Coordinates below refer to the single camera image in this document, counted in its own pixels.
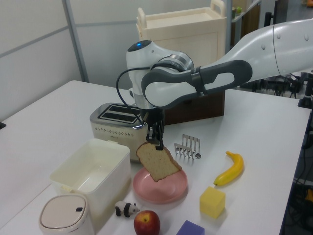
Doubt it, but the purple foam cube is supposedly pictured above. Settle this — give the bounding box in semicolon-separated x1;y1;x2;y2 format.
176;219;205;235

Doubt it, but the small panda figurine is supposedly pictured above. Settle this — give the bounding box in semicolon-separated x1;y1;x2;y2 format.
114;200;141;218

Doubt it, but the red apple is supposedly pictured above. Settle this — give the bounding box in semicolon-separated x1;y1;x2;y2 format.
134;210;161;235

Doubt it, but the cream cabinet with handles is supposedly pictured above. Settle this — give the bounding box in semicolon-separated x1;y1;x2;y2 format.
136;0;227;74

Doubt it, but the wooden background shelf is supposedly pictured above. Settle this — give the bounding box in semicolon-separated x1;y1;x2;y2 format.
231;0;262;47

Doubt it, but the brown bread slice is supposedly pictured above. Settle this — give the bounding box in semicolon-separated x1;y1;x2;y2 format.
135;141;183;182

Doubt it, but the pink plate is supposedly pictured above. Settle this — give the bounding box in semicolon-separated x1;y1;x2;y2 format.
133;167;189;205

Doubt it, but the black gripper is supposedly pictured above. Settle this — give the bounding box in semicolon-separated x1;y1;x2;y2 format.
140;107;165;151

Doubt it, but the cream and chrome toaster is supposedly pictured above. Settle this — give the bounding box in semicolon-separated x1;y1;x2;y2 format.
89;102;149;163

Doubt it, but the metal toast rack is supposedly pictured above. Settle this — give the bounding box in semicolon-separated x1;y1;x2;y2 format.
174;134;202;161

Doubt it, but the yellow foam cube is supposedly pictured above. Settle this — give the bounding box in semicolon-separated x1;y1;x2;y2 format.
199;186;226;219

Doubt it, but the yellow banana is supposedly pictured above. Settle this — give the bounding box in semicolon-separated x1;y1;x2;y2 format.
213;151;245;187

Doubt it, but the black camera stand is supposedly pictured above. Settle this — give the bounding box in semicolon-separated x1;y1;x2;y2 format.
297;72;313;108

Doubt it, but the small cream lidded bin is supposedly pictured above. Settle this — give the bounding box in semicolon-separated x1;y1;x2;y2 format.
38;194;95;235

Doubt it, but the black cable strap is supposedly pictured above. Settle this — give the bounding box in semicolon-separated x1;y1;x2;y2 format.
190;65;209;97

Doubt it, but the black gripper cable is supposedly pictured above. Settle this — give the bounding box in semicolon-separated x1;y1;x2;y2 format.
116;66;150;125

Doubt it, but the cream rectangular plastic container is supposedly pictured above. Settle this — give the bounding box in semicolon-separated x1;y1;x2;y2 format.
49;138;132;231

